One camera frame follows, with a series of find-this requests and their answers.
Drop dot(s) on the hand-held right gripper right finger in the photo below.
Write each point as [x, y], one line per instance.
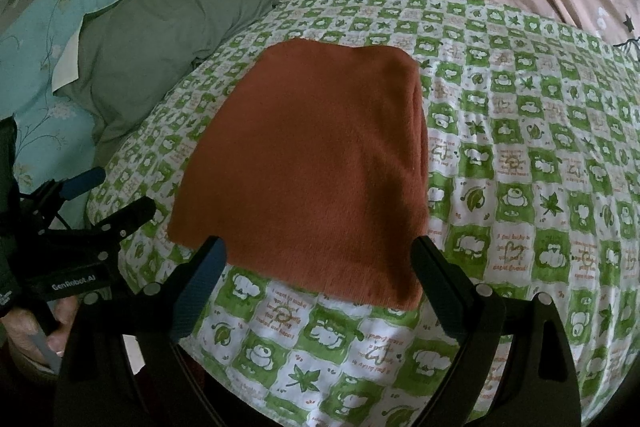
[440, 292]

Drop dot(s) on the light blue floral sheet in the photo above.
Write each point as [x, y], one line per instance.
[40, 32]

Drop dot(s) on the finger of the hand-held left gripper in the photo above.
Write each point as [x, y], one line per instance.
[130, 214]
[82, 183]

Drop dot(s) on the orange knit sweater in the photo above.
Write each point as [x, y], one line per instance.
[310, 157]

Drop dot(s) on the grey-green pillow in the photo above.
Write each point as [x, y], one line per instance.
[160, 42]

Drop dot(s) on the green white printed blanket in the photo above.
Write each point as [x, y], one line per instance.
[525, 157]

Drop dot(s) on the person's left hand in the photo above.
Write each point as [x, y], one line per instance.
[62, 317]

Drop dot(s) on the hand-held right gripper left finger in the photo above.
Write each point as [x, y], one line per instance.
[200, 287]

